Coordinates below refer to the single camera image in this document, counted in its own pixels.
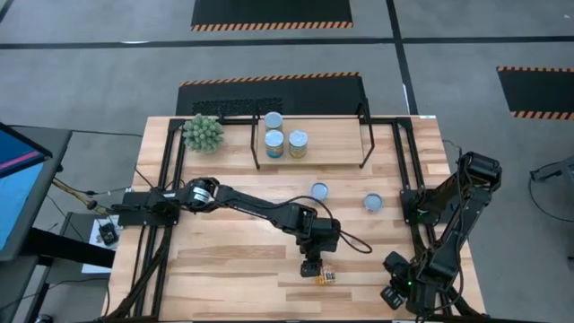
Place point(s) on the white paper sheet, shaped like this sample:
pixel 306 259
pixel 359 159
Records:
pixel 96 264

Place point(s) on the small black device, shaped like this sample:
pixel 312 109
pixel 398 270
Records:
pixel 108 234

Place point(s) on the green artificial succulent plant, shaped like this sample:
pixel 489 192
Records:
pixel 202 133

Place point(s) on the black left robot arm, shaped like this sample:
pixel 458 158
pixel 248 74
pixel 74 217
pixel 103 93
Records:
pixel 251 204

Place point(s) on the wooden shelf with black frame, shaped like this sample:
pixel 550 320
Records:
pixel 332 143

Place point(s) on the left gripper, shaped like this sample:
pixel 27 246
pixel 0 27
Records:
pixel 323 235

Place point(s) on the grey lid can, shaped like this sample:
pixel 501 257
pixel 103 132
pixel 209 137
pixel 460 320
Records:
pixel 373 202

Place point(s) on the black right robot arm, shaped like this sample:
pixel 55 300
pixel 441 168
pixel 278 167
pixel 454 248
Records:
pixel 471 179

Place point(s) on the black hazard-striped floor mat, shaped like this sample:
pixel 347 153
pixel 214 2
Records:
pixel 536 92
pixel 314 94
pixel 271 12

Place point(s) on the pale blue peaches can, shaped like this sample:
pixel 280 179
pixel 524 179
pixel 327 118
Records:
pixel 273 121

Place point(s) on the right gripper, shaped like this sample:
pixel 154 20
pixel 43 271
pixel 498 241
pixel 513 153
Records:
pixel 397 267

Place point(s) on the black table frame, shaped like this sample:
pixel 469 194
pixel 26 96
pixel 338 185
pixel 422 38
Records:
pixel 172 148

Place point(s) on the blue screen monitor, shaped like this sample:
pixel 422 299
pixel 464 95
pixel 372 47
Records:
pixel 18 193

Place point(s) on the orange patterned can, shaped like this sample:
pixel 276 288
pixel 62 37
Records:
pixel 319 191

